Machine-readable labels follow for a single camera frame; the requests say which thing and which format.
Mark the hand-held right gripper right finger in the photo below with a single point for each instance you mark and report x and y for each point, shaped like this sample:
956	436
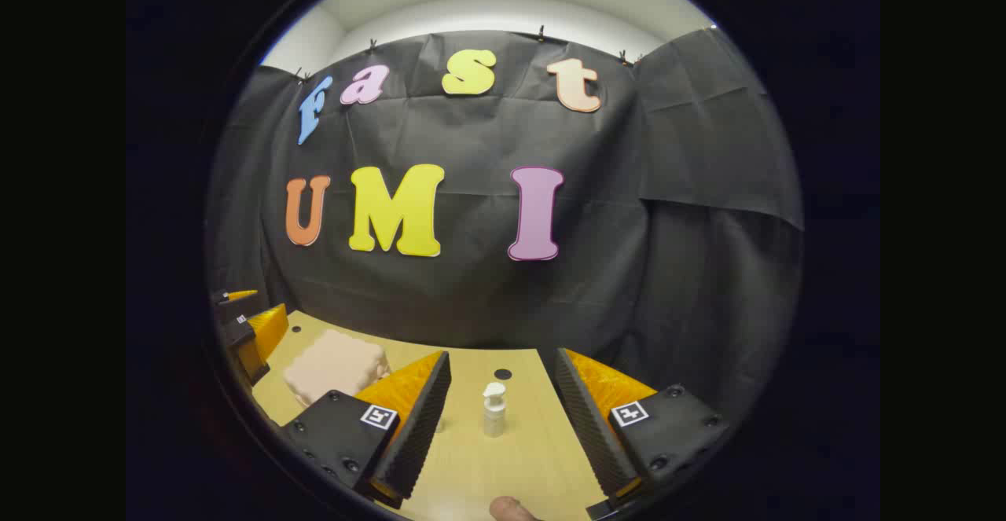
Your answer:
597	434

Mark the white pump bottle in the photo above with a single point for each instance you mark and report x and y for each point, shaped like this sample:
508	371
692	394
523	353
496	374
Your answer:
493	415

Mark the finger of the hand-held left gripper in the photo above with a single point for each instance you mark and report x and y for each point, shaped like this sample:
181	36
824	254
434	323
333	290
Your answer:
267	332
224	309

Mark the black backdrop cloth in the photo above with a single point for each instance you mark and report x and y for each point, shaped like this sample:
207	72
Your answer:
471	293

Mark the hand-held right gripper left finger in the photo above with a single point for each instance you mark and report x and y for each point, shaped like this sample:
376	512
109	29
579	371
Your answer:
420	427

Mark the pink suitcase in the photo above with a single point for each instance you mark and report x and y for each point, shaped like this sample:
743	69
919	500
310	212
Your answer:
334	368

